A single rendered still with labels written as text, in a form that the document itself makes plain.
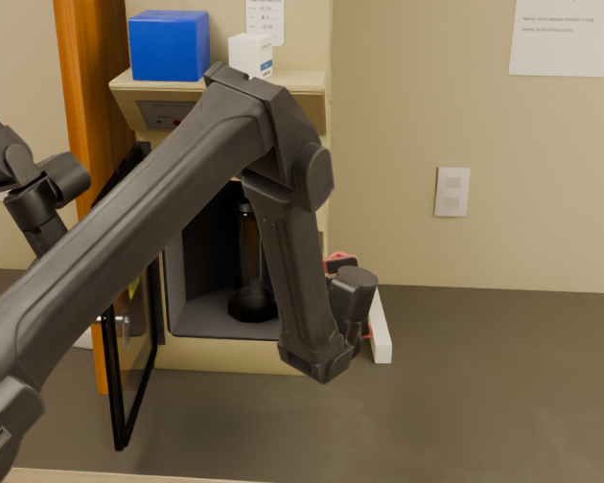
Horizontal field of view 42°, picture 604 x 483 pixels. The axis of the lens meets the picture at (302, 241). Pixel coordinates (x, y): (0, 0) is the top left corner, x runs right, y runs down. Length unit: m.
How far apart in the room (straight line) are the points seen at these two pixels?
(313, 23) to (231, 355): 0.62
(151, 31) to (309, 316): 0.50
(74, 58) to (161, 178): 0.65
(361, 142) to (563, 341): 0.59
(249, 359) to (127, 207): 0.91
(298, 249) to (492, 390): 0.74
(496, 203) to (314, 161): 1.13
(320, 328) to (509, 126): 0.91
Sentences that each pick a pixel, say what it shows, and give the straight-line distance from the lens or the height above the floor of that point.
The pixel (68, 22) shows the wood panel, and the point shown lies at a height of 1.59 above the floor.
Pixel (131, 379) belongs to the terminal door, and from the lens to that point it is 1.31.
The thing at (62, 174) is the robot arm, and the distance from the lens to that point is 1.21.
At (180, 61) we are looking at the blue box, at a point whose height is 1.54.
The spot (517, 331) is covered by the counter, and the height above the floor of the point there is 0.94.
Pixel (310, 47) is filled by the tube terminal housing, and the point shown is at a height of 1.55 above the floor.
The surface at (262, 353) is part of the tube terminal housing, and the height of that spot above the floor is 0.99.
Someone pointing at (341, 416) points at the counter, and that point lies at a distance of 1.41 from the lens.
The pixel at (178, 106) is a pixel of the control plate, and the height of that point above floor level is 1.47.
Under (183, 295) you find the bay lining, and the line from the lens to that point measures 1.59.
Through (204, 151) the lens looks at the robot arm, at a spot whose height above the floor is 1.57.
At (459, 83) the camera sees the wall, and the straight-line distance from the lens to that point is 1.74.
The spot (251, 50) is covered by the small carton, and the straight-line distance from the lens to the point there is 1.20.
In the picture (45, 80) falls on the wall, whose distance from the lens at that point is 1.87.
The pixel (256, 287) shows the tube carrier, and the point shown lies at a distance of 1.49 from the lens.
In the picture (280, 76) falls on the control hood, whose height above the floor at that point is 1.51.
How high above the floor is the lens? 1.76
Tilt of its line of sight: 24 degrees down
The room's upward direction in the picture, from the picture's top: straight up
